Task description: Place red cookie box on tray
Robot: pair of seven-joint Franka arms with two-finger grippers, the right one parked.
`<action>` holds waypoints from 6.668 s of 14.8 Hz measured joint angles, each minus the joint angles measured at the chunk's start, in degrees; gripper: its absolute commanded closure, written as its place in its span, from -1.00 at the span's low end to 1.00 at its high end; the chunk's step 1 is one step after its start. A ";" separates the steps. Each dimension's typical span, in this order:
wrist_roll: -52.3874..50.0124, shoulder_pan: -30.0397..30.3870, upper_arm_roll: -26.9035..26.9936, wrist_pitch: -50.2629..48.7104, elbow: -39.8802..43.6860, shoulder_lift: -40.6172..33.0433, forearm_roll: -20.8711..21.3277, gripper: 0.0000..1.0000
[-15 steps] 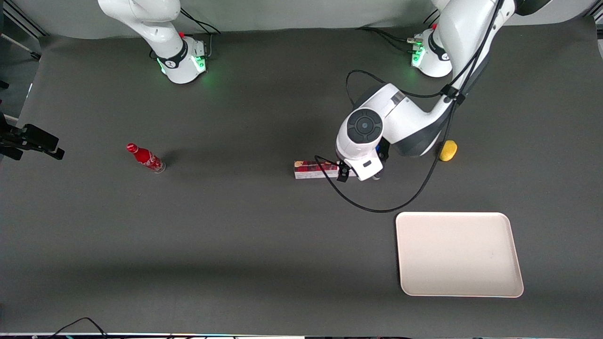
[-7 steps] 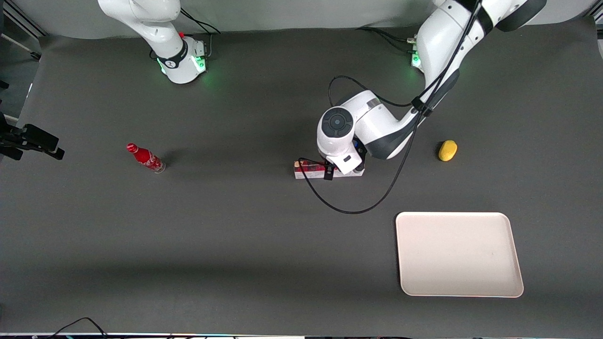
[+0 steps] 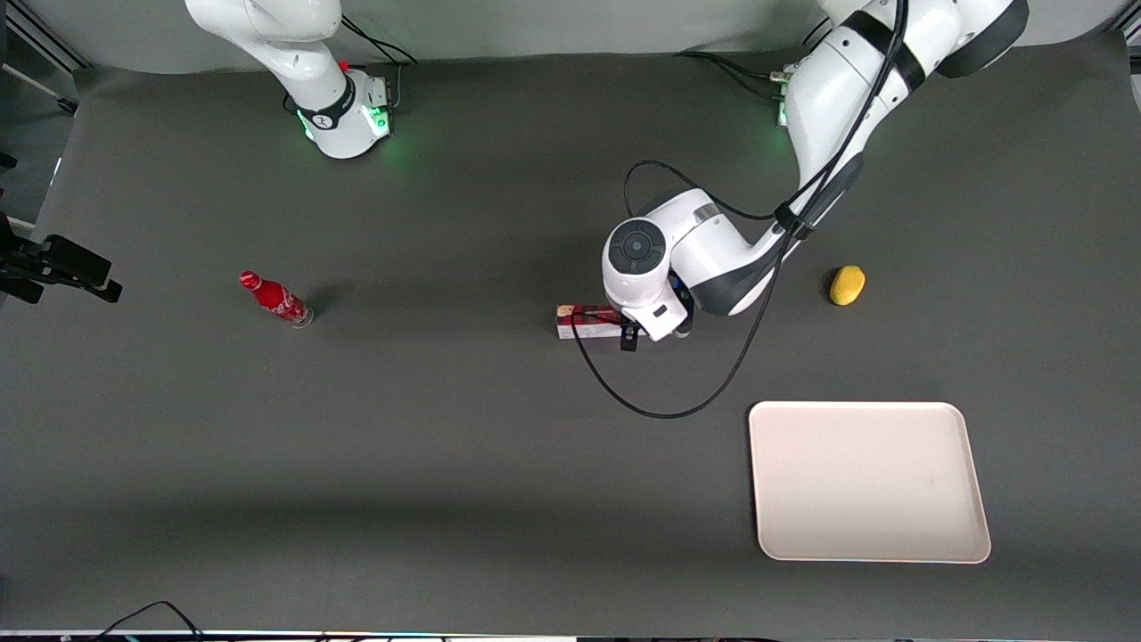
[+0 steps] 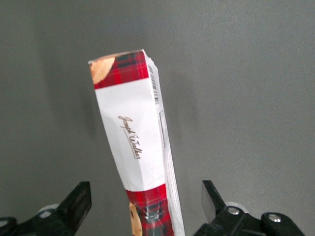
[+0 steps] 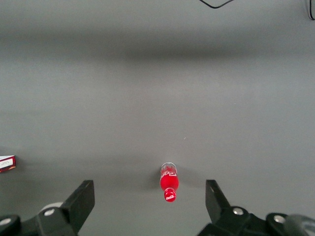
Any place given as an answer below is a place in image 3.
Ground black arm base cables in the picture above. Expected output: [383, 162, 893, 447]
[339, 13, 420, 112]
[675, 51, 794, 101]

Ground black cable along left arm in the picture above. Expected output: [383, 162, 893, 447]
[570, 0, 910, 420]

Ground thin metal rod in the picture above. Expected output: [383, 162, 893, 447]
[0, 62, 79, 115]

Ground black looped floor cable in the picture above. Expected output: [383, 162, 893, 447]
[89, 600, 206, 642]

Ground aluminium frame rail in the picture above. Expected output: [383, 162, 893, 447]
[4, 0, 90, 72]
[1105, 13, 1141, 54]

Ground cream plastic tray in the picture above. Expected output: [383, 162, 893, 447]
[748, 401, 992, 564]

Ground black left arm base cables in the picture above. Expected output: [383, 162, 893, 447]
[675, 51, 794, 101]

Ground red cookie box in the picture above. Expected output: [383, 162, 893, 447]
[556, 304, 636, 341]

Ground red cola bottle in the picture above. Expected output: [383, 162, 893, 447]
[238, 270, 315, 329]

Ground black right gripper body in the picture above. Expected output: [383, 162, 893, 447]
[0, 212, 44, 304]

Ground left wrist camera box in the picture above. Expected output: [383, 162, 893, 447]
[670, 276, 698, 338]

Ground black right arm base cables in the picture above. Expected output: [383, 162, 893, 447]
[339, 13, 420, 112]

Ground yellow lemon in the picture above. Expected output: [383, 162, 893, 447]
[829, 265, 866, 307]

